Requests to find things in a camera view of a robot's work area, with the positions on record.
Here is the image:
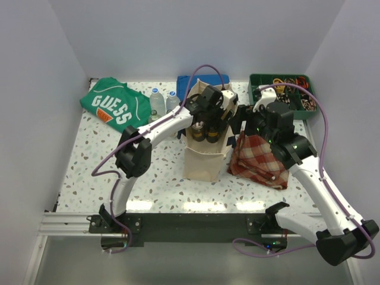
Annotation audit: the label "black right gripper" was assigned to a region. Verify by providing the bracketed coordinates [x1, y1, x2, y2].
[228, 104, 276, 144]

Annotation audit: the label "Pocari Sweat bottle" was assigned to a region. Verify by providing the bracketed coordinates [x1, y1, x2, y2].
[166, 91, 181, 113]
[150, 88, 166, 116]

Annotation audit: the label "beige canvas tote bag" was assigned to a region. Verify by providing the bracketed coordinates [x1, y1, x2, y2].
[183, 84, 236, 182]

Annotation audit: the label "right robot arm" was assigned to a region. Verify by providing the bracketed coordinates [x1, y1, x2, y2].
[230, 102, 379, 266]

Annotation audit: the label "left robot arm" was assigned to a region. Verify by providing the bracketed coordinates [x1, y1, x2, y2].
[99, 85, 238, 233]

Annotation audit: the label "black can foil top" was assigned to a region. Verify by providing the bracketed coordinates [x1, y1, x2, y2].
[191, 122, 205, 142]

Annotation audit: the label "black can silver tab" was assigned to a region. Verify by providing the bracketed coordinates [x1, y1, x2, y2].
[206, 126, 220, 144]

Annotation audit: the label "folded blue cloth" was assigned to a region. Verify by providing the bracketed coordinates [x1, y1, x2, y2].
[176, 74, 221, 100]

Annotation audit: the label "red plaid cloth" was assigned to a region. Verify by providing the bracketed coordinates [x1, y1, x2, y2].
[227, 131, 289, 190]

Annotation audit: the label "green compartment tray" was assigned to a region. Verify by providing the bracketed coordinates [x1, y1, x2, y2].
[248, 74, 318, 120]

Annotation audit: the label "green Guess t-shirt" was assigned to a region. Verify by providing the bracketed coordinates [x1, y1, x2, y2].
[80, 77, 151, 133]

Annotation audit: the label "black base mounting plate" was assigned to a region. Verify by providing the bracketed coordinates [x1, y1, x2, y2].
[88, 212, 288, 248]

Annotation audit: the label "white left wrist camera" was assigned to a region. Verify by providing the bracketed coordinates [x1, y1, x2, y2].
[222, 90, 238, 110]

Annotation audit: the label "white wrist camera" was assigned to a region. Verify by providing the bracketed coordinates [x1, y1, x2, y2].
[253, 85, 277, 112]
[222, 90, 238, 110]

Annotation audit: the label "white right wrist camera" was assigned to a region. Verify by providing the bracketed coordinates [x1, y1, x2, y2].
[253, 85, 277, 112]

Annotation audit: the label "pink patterned hair ties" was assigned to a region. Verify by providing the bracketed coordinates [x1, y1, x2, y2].
[300, 94, 318, 112]

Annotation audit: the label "orange black hair ties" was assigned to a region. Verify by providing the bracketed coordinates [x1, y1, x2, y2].
[295, 76, 311, 91]

